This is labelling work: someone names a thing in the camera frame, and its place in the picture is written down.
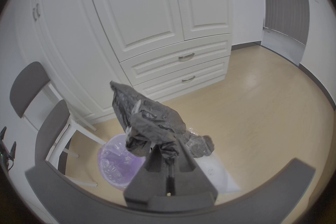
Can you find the white chair grey cushions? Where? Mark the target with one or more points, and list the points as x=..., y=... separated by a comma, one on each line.
x=52, y=123

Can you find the black plastic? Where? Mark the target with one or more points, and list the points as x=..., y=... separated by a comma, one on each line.
x=152, y=118

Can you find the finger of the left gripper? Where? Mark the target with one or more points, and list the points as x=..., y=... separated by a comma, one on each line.
x=12, y=152
x=3, y=136

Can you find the white trash bin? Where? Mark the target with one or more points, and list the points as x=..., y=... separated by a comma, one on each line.
x=118, y=186

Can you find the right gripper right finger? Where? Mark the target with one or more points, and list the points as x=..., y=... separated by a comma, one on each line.
x=189, y=178

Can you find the purple plastic bag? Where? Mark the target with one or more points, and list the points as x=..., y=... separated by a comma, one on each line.
x=115, y=162

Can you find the white wardrobe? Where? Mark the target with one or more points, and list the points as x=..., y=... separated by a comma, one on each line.
x=147, y=7

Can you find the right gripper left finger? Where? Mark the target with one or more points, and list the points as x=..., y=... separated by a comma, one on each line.
x=149, y=181

